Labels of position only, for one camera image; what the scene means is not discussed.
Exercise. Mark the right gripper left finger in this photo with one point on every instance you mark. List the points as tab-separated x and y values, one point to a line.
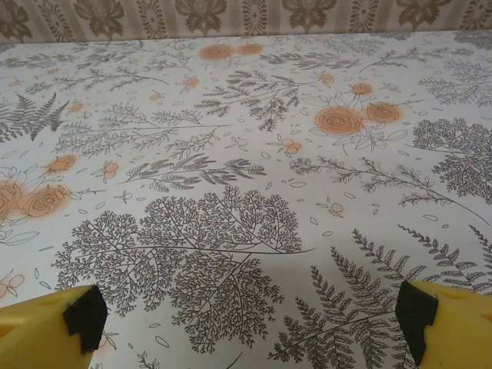
34	330

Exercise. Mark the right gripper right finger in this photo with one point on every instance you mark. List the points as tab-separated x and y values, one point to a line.
457	330

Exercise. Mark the floral patterned tablecloth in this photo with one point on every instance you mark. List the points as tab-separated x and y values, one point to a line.
246	173

